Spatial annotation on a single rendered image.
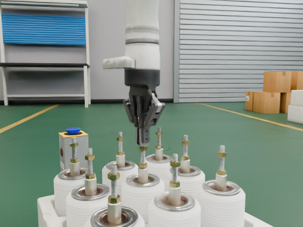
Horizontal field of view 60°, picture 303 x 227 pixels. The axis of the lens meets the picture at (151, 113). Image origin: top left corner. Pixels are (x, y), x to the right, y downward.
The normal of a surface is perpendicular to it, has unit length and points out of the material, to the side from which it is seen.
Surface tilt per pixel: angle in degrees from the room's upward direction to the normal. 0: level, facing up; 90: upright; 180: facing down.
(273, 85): 90
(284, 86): 90
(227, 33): 90
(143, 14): 98
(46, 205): 0
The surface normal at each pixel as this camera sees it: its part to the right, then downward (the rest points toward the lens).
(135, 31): -0.33, 0.11
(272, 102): 0.13, 0.12
